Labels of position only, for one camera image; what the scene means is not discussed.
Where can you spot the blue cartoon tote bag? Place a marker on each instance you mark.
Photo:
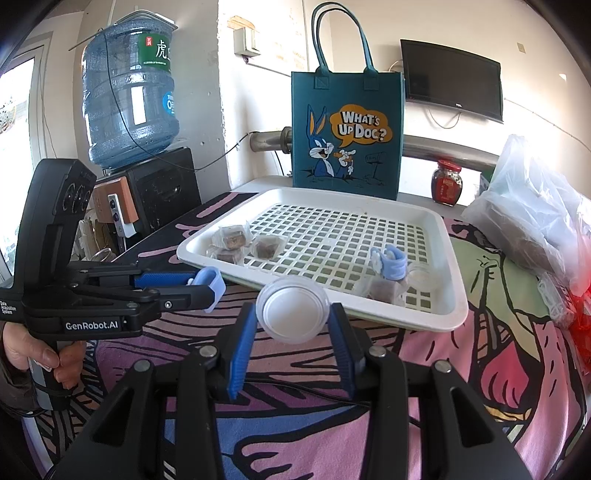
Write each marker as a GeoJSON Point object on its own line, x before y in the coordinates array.
{"type": "Point", "coordinates": [314, 92]}

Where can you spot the red plastic bag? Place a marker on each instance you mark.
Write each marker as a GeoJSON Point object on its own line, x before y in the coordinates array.
{"type": "Point", "coordinates": [582, 314]}

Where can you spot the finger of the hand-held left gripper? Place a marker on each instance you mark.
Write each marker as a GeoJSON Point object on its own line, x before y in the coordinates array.
{"type": "Point", "coordinates": [184, 302]}
{"type": "Point", "coordinates": [161, 279]}

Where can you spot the clear round plastic lid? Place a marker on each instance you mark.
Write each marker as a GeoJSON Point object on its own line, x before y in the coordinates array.
{"type": "Point", "coordinates": [425, 277]}
{"type": "Point", "coordinates": [291, 309]}

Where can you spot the orange box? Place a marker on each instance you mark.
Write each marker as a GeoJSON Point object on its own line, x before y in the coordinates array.
{"type": "Point", "coordinates": [124, 191]}

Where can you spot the green white carton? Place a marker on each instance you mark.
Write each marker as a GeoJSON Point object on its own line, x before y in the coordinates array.
{"type": "Point", "coordinates": [485, 182]}

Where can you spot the white small device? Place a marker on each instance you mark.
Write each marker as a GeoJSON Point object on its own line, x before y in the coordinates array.
{"type": "Point", "coordinates": [116, 214]}

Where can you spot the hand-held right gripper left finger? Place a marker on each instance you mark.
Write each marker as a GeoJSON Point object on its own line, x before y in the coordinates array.
{"type": "Point", "coordinates": [242, 350]}

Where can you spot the white wall box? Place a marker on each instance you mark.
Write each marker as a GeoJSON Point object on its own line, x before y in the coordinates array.
{"type": "Point", "coordinates": [247, 41]}

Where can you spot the person's left hand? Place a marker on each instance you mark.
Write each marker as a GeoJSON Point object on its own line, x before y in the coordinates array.
{"type": "Point", "coordinates": [18, 350]}

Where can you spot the clear plastic bag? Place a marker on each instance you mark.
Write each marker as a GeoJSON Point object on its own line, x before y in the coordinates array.
{"type": "Point", "coordinates": [521, 207]}

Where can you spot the black wall television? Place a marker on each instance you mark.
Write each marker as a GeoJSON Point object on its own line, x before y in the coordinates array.
{"type": "Point", "coordinates": [452, 78]}

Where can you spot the red-lidded sauce jar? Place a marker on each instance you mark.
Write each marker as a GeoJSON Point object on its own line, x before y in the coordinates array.
{"type": "Point", "coordinates": [447, 184]}

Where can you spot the white plastic grid tray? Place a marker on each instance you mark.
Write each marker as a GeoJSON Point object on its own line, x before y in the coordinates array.
{"type": "Point", "coordinates": [323, 221]}

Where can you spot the brown snack packet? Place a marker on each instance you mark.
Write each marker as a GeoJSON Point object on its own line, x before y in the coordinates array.
{"type": "Point", "coordinates": [232, 236]}
{"type": "Point", "coordinates": [268, 247]}
{"type": "Point", "coordinates": [226, 256]}
{"type": "Point", "coordinates": [381, 291]}

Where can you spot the blue water jug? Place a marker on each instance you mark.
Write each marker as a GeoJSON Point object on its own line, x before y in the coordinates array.
{"type": "Point", "coordinates": [124, 106]}

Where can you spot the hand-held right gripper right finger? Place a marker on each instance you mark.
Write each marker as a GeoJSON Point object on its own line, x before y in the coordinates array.
{"type": "Point", "coordinates": [341, 350]}

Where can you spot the white framed window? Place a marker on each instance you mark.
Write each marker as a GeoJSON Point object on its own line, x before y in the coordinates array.
{"type": "Point", "coordinates": [18, 138]}

